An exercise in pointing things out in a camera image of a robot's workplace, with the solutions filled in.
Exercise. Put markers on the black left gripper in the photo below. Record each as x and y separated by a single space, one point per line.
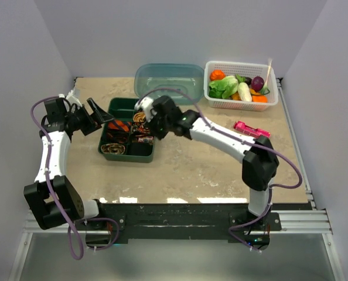
98 117

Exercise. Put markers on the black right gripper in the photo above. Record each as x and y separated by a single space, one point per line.
157 135

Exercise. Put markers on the orange navy striped tie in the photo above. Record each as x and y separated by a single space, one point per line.
119 125

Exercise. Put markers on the green compartment organizer box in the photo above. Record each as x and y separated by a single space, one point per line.
139 149

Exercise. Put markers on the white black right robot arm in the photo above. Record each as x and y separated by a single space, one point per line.
259 164

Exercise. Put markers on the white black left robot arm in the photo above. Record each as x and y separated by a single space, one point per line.
51 197

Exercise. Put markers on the rolled red brown tie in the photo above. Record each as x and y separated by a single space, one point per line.
117 137

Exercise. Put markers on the rolled patterned tie top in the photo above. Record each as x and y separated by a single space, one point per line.
139 117

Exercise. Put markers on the rolled dark patterned tie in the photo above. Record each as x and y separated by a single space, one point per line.
140 130

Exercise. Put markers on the rolled floral tie front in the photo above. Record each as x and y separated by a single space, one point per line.
113 148

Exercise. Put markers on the teal translucent plastic tub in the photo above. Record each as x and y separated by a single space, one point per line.
187 78

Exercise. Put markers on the green toy lettuce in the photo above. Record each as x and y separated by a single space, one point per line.
224 88

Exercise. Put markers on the orange toy pumpkin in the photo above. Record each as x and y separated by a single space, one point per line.
217 75

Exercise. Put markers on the yellow toy pepper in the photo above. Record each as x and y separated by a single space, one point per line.
236 97

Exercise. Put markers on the white toy radish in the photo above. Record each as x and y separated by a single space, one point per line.
244 92

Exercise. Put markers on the pink rectangular box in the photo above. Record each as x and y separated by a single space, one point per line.
241 127

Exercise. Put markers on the dark purple toy eggplant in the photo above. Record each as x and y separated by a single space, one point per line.
247 80

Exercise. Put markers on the orange toy carrot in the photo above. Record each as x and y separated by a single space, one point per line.
259 98

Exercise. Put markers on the white perforated plastic basket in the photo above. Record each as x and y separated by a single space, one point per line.
239 70

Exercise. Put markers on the purple toy onion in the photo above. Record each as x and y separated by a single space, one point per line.
257 83

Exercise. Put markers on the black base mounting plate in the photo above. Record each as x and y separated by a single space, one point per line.
228 222

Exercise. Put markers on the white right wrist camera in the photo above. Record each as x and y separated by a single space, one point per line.
146 106

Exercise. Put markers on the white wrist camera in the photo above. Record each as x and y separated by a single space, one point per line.
146 106
73 98

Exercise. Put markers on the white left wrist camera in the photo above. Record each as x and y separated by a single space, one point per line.
73 98

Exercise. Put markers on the aluminium frame rail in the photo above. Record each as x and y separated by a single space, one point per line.
186 242

